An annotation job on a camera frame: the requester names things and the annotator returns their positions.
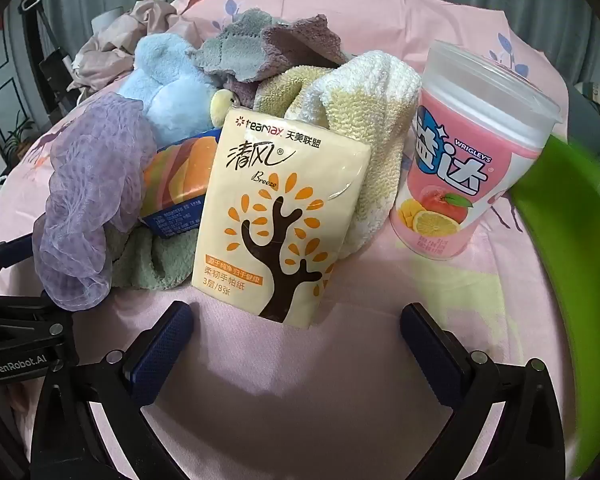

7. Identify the purple mesh cloth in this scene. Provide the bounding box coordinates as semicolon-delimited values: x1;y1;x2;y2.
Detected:
32;94;156;311

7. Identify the yellow white checked towel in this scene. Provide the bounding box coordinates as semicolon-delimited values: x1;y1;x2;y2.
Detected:
254;50;423;261

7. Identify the pink gum jar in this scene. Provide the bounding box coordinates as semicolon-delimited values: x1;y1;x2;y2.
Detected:
389;40;563;262

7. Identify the green fluffy cloth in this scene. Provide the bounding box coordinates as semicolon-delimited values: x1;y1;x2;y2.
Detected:
102;220;211;293

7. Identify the pink printed sheet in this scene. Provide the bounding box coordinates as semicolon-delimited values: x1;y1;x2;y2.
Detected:
0;0;576;480

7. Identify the blue orange tissue packet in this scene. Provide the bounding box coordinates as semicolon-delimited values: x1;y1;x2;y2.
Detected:
139;127;226;240

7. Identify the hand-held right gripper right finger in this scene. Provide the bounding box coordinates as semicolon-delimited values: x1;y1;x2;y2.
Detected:
400;302;566;480

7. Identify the potted plant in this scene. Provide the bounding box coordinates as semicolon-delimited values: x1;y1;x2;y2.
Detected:
2;112;36;161

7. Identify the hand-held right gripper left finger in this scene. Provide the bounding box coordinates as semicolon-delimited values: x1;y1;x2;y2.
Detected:
30;301;196;480

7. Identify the green box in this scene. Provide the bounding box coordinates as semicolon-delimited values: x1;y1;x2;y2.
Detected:
510;135;600;466

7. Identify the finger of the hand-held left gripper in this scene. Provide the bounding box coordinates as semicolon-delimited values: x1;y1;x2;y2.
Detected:
0;236;37;288
0;292;76;350

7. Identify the blue plush toy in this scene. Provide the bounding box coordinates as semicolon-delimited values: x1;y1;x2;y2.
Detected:
117;35;236;146

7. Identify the cream tree-print tissue packet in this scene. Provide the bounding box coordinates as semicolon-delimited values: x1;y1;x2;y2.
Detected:
192;107;373;331

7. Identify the grey mauve fluffy cloth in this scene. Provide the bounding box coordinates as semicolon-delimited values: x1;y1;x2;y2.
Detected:
187;8;351;108

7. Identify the grey sofa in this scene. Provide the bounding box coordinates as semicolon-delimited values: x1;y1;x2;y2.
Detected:
562;75;600;141

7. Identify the beige crumpled clothing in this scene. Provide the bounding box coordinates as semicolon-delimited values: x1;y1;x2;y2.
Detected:
70;0;231;93

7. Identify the black stand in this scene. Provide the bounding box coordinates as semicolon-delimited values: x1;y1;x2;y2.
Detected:
39;47;78;111

